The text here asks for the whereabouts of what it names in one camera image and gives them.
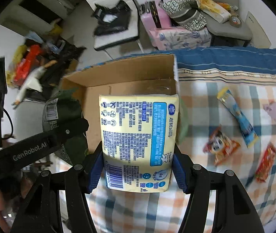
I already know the patterned bucket hat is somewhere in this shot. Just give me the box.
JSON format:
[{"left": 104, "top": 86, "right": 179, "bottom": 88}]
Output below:
[{"left": 159, "top": 0, "right": 207, "bottom": 31}]

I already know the plaid blanket blue border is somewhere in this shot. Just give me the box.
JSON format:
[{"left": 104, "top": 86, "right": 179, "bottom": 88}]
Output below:
[{"left": 55, "top": 46, "right": 276, "bottom": 233}]

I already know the green patterned packet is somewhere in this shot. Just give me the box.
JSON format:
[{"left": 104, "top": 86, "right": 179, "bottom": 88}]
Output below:
[{"left": 42, "top": 89, "right": 88, "bottom": 166}]

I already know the white chair black frame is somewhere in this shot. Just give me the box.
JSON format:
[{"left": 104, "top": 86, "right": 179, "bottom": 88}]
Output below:
[{"left": 86, "top": 0, "right": 142, "bottom": 52}]

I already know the red bag on floor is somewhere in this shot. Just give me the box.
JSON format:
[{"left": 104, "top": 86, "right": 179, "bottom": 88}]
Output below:
[{"left": 13, "top": 44, "right": 42, "bottom": 86}]

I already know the pink suitcase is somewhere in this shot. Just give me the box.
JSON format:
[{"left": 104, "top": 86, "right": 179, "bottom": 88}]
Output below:
[{"left": 139, "top": 0, "right": 172, "bottom": 46}]

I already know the cardboard box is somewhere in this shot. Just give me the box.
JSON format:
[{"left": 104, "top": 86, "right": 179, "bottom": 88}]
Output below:
[{"left": 60, "top": 54, "right": 178, "bottom": 152}]

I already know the blue yellow stick packet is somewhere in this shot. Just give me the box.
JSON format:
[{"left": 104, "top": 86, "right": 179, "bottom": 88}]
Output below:
[{"left": 217, "top": 87, "right": 258, "bottom": 148}]

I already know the orange snack bag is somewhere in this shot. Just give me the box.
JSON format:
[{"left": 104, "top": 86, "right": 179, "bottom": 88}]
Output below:
[{"left": 203, "top": 125, "right": 241, "bottom": 166}]

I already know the beige board on floor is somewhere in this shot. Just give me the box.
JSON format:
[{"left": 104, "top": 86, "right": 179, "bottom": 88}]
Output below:
[{"left": 245, "top": 11, "right": 271, "bottom": 48}]

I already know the black plastic bag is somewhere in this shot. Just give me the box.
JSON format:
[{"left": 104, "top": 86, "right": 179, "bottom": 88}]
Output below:
[{"left": 91, "top": 0, "right": 131, "bottom": 36}]

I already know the yellow white snack bag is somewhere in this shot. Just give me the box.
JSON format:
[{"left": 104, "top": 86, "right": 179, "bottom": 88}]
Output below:
[{"left": 197, "top": 0, "right": 231, "bottom": 23}]

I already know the white goose plush toy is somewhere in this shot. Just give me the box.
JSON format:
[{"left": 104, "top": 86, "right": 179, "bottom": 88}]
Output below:
[{"left": 11, "top": 60, "right": 57, "bottom": 110}]

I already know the grey chair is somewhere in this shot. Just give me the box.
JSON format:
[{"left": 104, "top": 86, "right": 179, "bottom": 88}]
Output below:
[{"left": 203, "top": 0, "right": 253, "bottom": 47}]

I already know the tape roll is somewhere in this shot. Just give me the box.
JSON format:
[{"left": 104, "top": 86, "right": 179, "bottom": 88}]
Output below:
[{"left": 228, "top": 15, "right": 242, "bottom": 28}]

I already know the red snack packet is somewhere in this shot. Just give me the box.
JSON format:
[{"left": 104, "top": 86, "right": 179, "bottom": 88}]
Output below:
[{"left": 255, "top": 143, "right": 276, "bottom": 183}]

